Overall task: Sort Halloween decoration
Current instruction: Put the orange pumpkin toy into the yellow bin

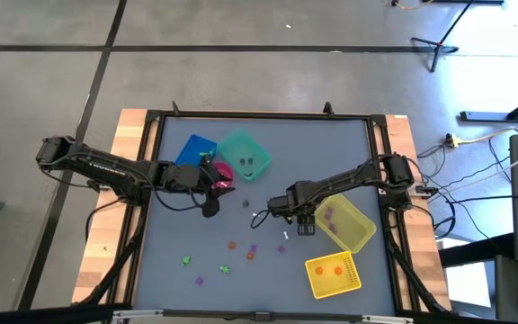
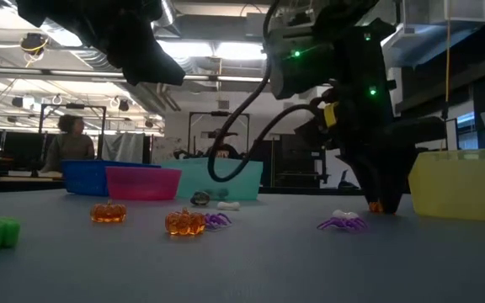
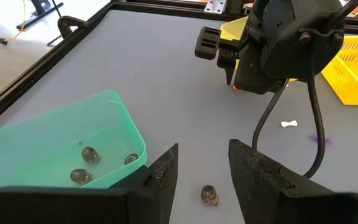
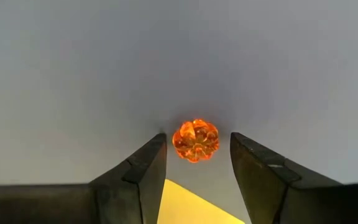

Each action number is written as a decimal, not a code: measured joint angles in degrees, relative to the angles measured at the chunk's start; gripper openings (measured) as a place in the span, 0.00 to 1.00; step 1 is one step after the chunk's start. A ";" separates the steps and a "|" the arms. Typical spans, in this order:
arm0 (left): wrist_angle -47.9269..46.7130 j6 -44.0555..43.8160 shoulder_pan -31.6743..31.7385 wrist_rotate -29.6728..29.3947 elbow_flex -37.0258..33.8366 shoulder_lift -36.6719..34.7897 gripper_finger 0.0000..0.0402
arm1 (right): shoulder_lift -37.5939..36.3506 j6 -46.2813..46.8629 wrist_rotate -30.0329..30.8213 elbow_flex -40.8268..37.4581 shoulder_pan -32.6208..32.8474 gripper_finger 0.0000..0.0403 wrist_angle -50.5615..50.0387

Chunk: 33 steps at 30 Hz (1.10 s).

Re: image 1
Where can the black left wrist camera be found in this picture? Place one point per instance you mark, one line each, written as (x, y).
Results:
(211, 209)

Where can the dark grey box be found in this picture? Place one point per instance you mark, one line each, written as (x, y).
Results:
(508, 288)

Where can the wooden table side board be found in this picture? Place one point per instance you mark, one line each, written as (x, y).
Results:
(425, 261)
(90, 265)

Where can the black rig bar silver brackets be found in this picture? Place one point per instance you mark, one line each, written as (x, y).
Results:
(259, 317)

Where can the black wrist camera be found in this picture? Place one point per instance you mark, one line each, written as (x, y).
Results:
(211, 209)
(306, 227)

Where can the black metal table frame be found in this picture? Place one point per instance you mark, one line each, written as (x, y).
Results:
(263, 115)

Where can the teal plastic bin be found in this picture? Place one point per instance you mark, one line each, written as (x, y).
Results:
(236, 146)

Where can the black tripod stand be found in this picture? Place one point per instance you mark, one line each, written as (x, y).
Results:
(435, 56)

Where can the pink round plastic bowl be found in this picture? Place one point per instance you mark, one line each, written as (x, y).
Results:
(224, 171)

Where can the blue plastic basket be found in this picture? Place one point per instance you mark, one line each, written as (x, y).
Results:
(193, 148)

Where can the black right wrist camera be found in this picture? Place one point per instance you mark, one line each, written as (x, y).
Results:
(306, 227)

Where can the black desk foot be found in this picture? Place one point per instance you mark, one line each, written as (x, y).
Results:
(484, 117)

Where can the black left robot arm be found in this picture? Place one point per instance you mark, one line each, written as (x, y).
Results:
(106, 166)

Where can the yellow perforated plastic basket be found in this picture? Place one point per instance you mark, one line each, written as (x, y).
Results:
(331, 288)

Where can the black desk beam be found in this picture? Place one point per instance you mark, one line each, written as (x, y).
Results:
(475, 251)

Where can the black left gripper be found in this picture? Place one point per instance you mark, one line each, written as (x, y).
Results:
(187, 177)

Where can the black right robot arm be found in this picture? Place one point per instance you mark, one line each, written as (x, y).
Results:
(353, 177)

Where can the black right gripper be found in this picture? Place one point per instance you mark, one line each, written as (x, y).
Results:
(292, 202)

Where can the translucent yellow plastic bin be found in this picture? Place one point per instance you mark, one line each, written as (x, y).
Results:
(353, 231)

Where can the yellow power strip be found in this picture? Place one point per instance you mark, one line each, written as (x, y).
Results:
(451, 140)

